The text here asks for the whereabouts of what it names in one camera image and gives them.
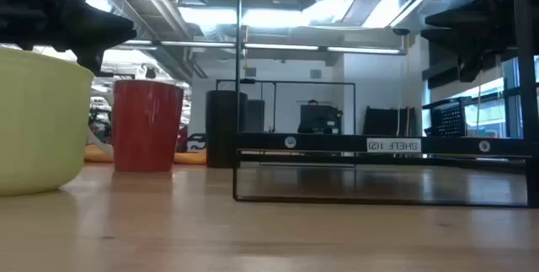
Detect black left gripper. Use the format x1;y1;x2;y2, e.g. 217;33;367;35
41;0;138;75

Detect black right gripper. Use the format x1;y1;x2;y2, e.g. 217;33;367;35
420;0;515;83

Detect red mug white handle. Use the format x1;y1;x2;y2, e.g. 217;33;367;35
87;79;184;173

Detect yellow-green mug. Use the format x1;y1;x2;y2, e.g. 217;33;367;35
0;46;94;197

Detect tall black cup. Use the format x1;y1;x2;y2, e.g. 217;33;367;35
205;89;248;168

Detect white shelf label sticker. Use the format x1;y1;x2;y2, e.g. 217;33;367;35
366;137;422;153

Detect black perforated crate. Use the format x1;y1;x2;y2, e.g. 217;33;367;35
429;97;469;137

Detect office window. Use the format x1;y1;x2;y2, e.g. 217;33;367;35
462;55;515;138

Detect black leaning panels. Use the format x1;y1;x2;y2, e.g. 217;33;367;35
362;106;417;136

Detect black white bag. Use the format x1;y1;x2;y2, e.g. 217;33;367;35
187;133;207;153

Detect orange plate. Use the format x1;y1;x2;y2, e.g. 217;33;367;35
83;143;207;166

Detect black computer monitor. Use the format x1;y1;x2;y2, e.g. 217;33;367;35
297;104;343;135

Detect dark gray cabinet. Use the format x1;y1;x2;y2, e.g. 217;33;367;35
246;99;266;133

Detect long ceiling light strip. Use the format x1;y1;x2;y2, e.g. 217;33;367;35
121;39;405;56

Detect black metal rack frame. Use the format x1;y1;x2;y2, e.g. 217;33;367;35
216;78;357;135

